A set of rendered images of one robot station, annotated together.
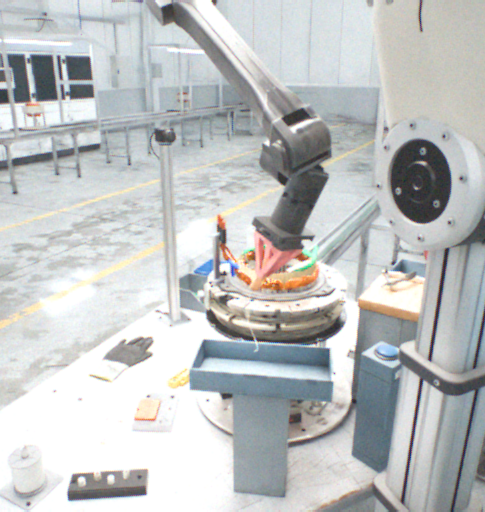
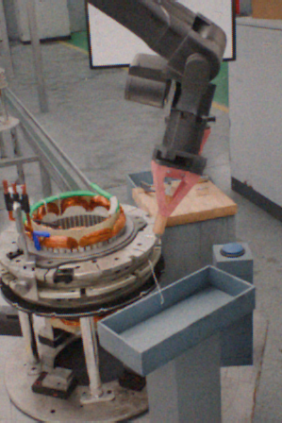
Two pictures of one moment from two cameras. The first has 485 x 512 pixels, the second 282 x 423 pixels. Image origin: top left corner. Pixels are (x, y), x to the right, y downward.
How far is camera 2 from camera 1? 0.61 m
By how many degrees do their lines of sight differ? 42
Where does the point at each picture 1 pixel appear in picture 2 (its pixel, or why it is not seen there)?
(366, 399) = not seen: hidden behind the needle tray
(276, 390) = (216, 324)
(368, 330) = (169, 247)
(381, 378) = (242, 275)
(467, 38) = not seen: outside the picture
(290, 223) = (197, 143)
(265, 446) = (205, 393)
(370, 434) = (238, 334)
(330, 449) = not seen: hidden behind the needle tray
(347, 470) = (232, 380)
